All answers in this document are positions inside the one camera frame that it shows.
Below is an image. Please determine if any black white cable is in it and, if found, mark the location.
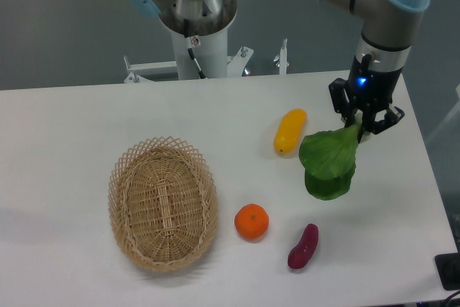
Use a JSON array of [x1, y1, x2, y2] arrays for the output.
[[183, 19, 207, 80]]

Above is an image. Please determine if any woven wicker basket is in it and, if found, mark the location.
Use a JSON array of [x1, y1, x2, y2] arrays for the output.
[[108, 137, 219, 272]]

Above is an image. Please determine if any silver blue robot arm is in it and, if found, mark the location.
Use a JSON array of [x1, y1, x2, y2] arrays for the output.
[[129, 0, 431, 137]]

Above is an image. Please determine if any black device at edge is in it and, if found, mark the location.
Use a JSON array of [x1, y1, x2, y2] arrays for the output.
[[434, 252, 459, 291]]

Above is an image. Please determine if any yellow mango fruit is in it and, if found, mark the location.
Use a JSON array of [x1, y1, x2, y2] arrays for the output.
[[273, 109, 308, 155]]

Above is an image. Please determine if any green leafy vegetable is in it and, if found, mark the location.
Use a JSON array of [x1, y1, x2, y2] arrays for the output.
[[298, 121, 362, 201]]

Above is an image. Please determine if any white metal mounting frame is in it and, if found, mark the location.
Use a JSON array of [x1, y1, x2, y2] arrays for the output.
[[124, 38, 290, 83]]

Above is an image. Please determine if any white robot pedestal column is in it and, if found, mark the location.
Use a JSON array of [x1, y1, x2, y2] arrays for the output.
[[170, 29, 228, 80]]

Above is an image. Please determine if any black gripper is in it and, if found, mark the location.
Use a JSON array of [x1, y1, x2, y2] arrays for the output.
[[328, 58, 405, 141]]

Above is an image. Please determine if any purple sweet potato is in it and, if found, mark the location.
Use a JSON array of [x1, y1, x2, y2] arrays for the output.
[[287, 224, 319, 270]]

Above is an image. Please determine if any orange tangerine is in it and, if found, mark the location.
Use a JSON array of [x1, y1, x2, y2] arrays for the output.
[[234, 203, 270, 241]]

